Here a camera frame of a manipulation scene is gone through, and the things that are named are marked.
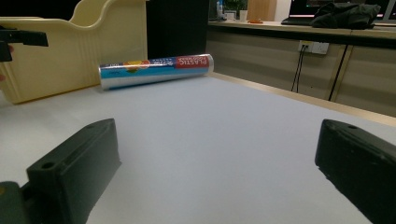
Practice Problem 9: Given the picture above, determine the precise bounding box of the white wall socket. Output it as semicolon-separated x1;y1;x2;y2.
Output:
297;39;331;56

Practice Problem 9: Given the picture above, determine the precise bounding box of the cream plastic basket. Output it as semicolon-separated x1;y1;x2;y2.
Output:
0;0;149;105

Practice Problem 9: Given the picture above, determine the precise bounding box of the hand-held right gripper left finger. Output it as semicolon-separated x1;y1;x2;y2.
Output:
25;118;122;224

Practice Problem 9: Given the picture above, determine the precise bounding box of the green potted plant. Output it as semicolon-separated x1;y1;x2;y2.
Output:
223;0;249;21

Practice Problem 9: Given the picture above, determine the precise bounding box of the black laptop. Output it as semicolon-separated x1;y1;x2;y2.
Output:
280;16;316;27

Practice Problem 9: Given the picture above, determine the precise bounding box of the long wooden desk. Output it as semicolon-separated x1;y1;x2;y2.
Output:
207;20;396;50

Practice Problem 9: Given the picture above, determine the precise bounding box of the black bag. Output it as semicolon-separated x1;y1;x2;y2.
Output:
310;2;382;31

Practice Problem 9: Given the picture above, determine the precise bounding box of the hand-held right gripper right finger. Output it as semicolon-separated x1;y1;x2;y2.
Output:
314;119;396;224

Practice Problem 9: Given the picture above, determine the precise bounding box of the thick black cable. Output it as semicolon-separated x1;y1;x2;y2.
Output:
327;44;349;102

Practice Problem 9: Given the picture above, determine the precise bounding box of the clear plastic bottle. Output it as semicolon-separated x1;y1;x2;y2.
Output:
216;0;225;21

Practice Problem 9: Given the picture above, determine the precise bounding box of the plastic wrap roll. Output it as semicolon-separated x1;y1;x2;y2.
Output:
98;53;215;91

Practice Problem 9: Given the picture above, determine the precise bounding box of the black partition panel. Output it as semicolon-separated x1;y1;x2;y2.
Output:
145;0;210;61

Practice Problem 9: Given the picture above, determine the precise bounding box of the wooden board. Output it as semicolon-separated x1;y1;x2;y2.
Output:
247;0;278;22

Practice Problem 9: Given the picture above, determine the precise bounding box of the thin black cable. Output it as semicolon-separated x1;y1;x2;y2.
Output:
290;46;308;94

